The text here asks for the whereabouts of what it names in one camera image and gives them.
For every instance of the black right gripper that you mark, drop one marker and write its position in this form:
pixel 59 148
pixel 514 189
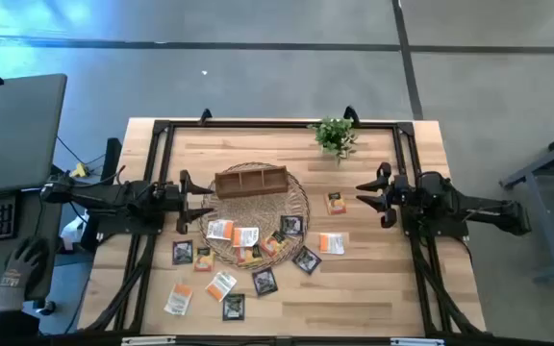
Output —
pixel 400 194

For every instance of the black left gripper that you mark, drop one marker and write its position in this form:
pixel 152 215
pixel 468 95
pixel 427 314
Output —
pixel 171 198

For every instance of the white orange tea packet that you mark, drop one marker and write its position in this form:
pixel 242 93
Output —
pixel 245 237
pixel 219 229
pixel 332 243
pixel 220 286
pixel 178 299

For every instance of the dark Ahmad tea packet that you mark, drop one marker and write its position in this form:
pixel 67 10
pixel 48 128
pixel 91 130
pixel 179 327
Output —
pixel 264 282
pixel 182 252
pixel 307 260
pixel 292 225
pixel 234 307

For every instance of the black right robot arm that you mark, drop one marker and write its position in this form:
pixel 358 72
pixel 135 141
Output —
pixel 479 206

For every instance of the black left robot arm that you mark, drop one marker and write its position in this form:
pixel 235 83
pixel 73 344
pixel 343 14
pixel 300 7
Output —
pixel 104 194

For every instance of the wooden three-slot organizer box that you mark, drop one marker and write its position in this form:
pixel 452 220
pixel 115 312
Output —
pixel 252 190

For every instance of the round woven placemat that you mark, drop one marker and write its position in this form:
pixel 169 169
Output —
pixel 258 211

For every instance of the small green potted plant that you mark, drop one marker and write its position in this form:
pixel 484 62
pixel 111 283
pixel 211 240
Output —
pixel 335 137

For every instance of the black table clamp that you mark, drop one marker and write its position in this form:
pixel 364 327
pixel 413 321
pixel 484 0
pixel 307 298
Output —
pixel 205 115
pixel 351 115

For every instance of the yellow plug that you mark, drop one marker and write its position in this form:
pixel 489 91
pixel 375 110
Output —
pixel 80 169

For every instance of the white bag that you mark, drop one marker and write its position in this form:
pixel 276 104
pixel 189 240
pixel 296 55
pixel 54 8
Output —
pixel 72 234

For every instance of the black desk caster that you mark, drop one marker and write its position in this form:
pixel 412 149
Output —
pixel 46 307

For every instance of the person's hand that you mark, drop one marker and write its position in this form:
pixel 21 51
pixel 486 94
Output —
pixel 22 274

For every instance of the grey desk top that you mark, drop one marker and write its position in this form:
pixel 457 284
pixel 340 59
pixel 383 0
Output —
pixel 15 134

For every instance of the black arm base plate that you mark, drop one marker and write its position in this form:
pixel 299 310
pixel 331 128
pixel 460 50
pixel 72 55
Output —
pixel 450 230
pixel 123 229

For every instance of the black post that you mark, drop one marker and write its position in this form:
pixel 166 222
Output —
pixel 112 158

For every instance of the white metal bracket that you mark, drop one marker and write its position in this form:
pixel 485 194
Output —
pixel 417 342
pixel 148 341

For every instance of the grey metal table frame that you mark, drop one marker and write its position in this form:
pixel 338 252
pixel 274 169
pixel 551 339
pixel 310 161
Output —
pixel 545 221

